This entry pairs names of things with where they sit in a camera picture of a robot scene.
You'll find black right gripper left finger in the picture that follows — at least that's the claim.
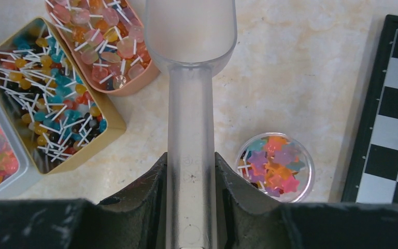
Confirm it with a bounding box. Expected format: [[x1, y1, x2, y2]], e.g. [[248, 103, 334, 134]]
[[0, 154, 167, 248]]

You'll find black white chessboard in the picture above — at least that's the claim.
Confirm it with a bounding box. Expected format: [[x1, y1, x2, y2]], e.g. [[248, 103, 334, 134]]
[[341, 15, 398, 204]]

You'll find clear plastic scoop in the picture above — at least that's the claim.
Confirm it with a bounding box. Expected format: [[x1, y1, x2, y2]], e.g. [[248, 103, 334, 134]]
[[145, 0, 237, 248]]

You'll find clear glass jar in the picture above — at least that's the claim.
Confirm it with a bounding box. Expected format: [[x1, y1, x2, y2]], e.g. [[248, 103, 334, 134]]
[[231, 132, 315, 203]]

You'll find pink candy tin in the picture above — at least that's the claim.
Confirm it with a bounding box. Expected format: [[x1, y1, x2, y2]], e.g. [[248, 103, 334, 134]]
[[45, 1, 160, 96]]

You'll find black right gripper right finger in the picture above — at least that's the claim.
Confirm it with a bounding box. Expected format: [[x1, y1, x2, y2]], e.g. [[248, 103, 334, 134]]
[[215, 154, 398, 248]]

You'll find gold lollipop tin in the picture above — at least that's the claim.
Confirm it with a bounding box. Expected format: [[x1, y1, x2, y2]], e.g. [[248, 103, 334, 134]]
[[0, 17, 126, 174]]

